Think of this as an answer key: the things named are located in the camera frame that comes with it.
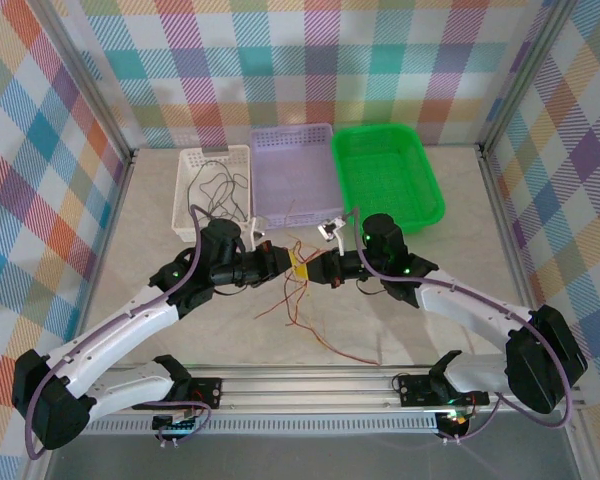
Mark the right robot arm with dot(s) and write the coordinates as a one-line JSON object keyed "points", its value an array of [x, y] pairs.
{"points": [[470, 310]]}

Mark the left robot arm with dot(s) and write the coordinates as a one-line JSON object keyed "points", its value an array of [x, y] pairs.
{"points": [[120, 330]]}

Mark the white perforated plastic basket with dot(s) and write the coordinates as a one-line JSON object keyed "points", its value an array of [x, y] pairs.
{"points": [[190, 200]]}

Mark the green perforated plastic basket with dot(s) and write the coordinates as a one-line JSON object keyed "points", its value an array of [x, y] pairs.
{"points": [[385, 175]]}

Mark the purple perforated plastic basket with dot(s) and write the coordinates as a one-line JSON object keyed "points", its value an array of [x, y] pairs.
{"points": [[295, 170]]}

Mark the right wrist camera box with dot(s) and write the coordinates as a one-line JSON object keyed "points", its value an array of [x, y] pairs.
{"points": [[330, 230]]}

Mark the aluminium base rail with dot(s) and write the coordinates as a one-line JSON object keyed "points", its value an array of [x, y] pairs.
{"points": [[305, 387]]}

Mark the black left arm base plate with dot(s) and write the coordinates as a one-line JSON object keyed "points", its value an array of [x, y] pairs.
{"points": [[207, 392]]}

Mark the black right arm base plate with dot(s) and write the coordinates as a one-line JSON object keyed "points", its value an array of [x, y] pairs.
{"points": [[415, 390]]}

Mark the aluminium frame post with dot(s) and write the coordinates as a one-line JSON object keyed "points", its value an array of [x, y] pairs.
{"points": [[80, 85], [530, 75]]}

